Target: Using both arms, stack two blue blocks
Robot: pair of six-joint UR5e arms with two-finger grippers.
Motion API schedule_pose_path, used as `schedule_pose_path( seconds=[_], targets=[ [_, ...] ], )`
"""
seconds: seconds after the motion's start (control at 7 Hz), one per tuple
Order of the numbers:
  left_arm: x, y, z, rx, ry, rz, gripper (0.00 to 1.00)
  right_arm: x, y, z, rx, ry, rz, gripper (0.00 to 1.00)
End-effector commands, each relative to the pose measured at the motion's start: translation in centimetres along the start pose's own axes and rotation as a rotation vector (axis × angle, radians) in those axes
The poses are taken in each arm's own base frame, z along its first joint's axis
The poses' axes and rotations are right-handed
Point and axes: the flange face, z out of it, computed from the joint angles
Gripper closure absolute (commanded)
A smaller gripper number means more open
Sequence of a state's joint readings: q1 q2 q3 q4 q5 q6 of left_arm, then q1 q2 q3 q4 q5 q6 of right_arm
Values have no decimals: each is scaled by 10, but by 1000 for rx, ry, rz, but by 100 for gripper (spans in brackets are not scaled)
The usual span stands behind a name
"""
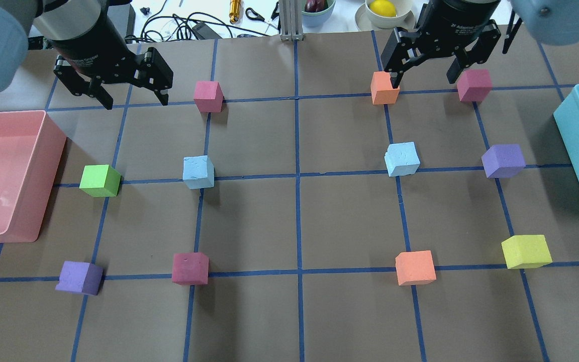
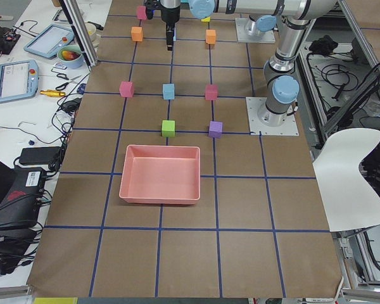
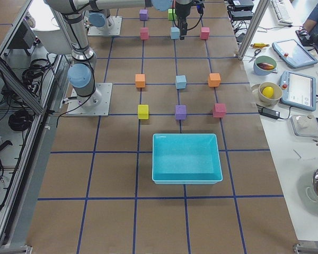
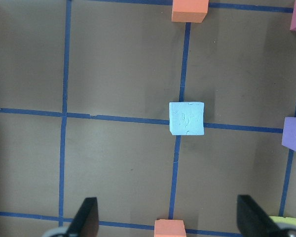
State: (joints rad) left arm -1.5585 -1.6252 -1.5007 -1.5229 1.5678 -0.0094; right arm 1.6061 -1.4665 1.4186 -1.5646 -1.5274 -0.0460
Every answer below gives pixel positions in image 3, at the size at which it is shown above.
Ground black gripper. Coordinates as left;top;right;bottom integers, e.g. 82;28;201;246
174;0;191;40

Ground light blue block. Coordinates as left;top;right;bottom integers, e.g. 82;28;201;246
175;75;187;89
170;26;180;40

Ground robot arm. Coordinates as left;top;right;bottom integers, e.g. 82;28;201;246
45;1;159;108

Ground green block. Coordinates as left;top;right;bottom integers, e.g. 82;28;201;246
167;8;178;21

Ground pink block far right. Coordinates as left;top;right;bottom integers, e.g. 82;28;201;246
200;26;210;40

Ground pink block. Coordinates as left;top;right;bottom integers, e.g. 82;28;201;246
213;103;227;118
140;27;149;40
200;26;210;40

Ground pink block far left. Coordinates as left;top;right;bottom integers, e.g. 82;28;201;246
140;27;149;40

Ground purple block far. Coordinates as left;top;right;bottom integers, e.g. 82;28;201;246
139;9;148;21

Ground purple block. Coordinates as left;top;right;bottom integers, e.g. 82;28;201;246
175;105;187;120
139;9;148;21

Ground black electronics box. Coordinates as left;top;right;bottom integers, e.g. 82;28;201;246
227;0;254;21

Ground orange block right side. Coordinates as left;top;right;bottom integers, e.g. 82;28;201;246
208;73;221;87

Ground orange block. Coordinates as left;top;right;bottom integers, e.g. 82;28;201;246
135;74;146;88
208;73;221;87

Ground orange block left side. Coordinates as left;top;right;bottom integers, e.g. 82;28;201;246
135;74;146;88

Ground purple block near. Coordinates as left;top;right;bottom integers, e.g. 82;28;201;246
175;105;187;120

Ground blue bowl with fruit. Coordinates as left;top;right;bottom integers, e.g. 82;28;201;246
253;56;277;76

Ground yellow block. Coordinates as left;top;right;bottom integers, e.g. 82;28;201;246
137;104;149;120

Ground pink block near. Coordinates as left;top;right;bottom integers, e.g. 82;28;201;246
213;103;227;118

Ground white keyboard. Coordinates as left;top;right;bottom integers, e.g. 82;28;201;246
270;0;293;25

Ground yellow lemon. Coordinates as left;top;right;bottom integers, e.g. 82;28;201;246
261;86;274;98

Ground beige bowl with lemon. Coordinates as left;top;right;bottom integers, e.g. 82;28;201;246
258;82;282;106

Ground upper teach pendant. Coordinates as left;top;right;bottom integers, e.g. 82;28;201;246
272;39;317;69

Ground teach pendant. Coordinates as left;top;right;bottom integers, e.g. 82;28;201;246
272;39;317;69
279;71;316;112

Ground black power adapter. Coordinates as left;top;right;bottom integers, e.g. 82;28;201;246
259;107;280;120

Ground teal plastic tray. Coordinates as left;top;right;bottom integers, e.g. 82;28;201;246
152;133;223;185

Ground lower teach pendant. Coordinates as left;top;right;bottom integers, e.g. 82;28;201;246
279;71;316;112

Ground kitchen scale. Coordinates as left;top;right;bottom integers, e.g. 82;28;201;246
290;115;318;138

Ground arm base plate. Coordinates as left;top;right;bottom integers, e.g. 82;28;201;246
66;83;113;117
87;13;122;37

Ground black handled scissors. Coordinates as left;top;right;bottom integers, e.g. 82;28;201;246
249;49;261;62

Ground aluminium frame post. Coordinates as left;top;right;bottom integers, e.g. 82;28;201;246
237;0;269;60

